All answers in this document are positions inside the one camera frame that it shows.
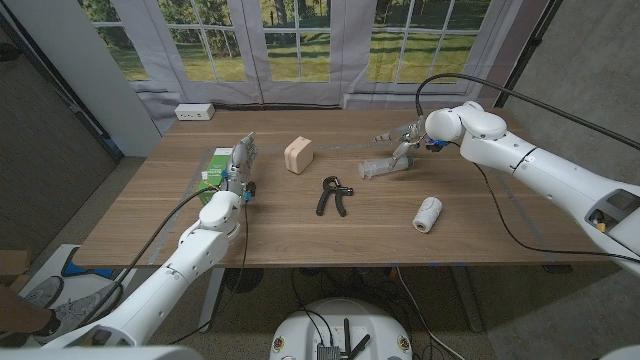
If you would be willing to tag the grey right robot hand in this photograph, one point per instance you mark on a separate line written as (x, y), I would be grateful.
(412, 135)

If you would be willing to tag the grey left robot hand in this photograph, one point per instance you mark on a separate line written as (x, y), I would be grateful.
(237, 165)

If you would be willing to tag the large clear plastic syringe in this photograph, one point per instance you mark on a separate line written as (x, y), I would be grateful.
(380, 167)

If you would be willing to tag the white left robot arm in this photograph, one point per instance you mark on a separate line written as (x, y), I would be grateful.
(195, 255)

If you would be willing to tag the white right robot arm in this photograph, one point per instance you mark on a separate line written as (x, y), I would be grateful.
(540, 165)

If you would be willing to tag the black hand grip strengthener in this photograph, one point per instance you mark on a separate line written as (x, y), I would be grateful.
(340, 197)

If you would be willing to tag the green cardboard box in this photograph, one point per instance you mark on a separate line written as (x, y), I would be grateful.
(215, 167)

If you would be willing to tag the white power strip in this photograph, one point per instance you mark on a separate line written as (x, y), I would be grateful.
(194, 111)

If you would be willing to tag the printed window backdrop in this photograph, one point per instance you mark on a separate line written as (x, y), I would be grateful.
(345, 60)

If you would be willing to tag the black round floor object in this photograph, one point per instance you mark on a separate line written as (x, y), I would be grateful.
(244, 280)

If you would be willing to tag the grey table leg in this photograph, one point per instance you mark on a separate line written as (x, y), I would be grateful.
(212, 295)
(467, 300)

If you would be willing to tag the black backdrop stand pole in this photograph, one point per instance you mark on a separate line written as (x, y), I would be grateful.
(530, 46)

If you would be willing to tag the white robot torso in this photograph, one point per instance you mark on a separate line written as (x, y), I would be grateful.
(370, 325)

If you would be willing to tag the black antenna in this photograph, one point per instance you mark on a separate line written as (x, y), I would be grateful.
(347, 335)
(361, 345)

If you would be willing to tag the grey sneaker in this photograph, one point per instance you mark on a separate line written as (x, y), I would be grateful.
(87, 305)
(42, 292)

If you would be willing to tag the brown cardboard box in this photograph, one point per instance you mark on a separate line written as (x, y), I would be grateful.
(12, 262)

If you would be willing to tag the person leg brown trousers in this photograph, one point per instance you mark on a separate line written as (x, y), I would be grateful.
(20, 312)

